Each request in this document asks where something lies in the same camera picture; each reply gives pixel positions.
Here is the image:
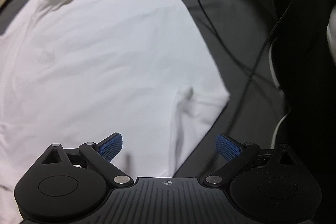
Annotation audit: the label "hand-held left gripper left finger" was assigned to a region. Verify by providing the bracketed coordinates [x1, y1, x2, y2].
[37, 132, 133, 188]

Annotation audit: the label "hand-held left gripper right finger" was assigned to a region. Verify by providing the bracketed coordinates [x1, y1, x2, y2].
[201, 134, 301, 188]

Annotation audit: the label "white shirt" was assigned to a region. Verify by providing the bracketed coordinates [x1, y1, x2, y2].
[0, 0, 232, 224]

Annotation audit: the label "person's black pants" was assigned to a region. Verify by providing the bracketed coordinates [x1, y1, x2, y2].
[262, 0, 336, 224]

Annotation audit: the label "white rounded object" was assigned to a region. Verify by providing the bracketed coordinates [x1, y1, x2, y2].
[325, 0, 336, 62]

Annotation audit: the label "black cable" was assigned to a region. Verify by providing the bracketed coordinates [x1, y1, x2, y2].
[194, 0, 292, 114]
[226, 0, 300, 136]

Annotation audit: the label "white cable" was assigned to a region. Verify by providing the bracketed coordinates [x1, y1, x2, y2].
[268, 36, 292, 151]

